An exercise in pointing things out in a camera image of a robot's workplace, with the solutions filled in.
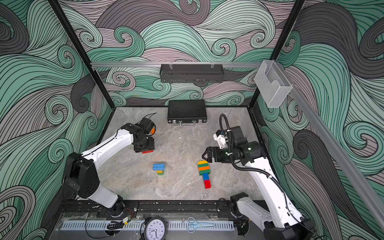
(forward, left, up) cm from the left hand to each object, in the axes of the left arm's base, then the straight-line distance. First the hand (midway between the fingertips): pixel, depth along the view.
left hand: (149, 147), depth 85 cm
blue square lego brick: (-12, -33, -11) cm, 37 cm away
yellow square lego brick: (-10, -6, -11) cm, 16 cm away
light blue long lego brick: (-6, -4, -14) cm, 16 cm away
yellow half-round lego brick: (-5, -31, -8) cm, 33 cm away
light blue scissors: (-36, -26, -10) cm, 45 cm away
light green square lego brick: (-12, -6, -11) cm, 17 cm away
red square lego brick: (-18, -33, -9) cm, 39 cm away
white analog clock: (-37, -7, -8) cm, 39 cm away
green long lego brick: (-7, -32, -10) cm, 34 cm away
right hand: (-11, -33, +10) cm, 36 cm away
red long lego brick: (-3, +1, -1) cm, 3 cm away
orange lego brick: (-9, -31, -9) cm, 34 cm away
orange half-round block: (0, -5, +16) cm, 17 cm away
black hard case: (+31, -21, -5) cm, 38 cm away
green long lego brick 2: (-11, -30, -9) cm, 33 cm away
